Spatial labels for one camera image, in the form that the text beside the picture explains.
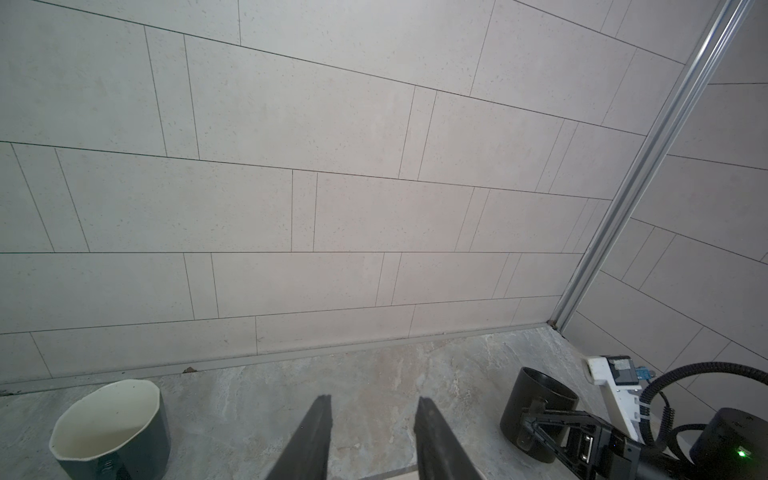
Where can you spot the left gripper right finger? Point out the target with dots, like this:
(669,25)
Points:
(439,453)

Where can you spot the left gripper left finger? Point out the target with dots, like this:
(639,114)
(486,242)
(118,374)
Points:
(307,452)

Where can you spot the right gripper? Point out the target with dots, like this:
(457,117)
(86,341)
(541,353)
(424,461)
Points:
(592,450)

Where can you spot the black mug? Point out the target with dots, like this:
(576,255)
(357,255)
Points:
(534,392)

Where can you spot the dark green mug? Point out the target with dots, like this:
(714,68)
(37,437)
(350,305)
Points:
(119,431)

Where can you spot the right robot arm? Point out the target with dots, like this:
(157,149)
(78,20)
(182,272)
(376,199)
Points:
(732,445)

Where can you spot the right corner metal profile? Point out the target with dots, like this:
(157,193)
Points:
(719,33)

